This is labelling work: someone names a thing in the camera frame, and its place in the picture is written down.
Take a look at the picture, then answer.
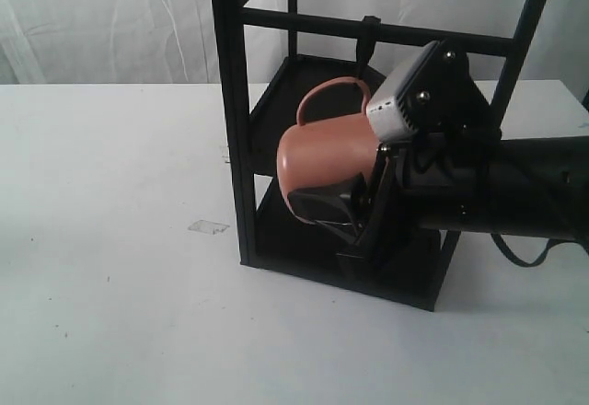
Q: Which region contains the pink ceramic mug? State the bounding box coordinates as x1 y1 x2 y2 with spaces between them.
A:
276 76 379 212

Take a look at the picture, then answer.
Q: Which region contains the black metal shelf rack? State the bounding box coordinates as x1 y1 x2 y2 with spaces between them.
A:
206 0 560 313

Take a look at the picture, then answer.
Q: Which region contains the white backdrop curtain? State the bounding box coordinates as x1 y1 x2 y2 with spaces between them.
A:
1 0 588 97

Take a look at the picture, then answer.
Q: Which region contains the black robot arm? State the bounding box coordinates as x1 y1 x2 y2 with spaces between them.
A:
276 41 588 268

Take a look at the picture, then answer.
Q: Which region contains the black metal hook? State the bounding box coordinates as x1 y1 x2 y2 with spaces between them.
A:
355 16 381 79

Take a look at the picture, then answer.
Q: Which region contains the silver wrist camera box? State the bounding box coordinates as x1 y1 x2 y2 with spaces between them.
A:
366 41 444 143

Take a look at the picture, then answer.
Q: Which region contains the clear tape piece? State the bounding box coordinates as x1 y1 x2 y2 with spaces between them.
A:
188 219 229 236

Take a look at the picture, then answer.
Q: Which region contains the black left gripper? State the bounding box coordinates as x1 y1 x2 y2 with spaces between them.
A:
287 48 500 272

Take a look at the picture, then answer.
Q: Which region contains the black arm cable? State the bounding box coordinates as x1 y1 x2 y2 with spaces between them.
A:
490 232 560 269

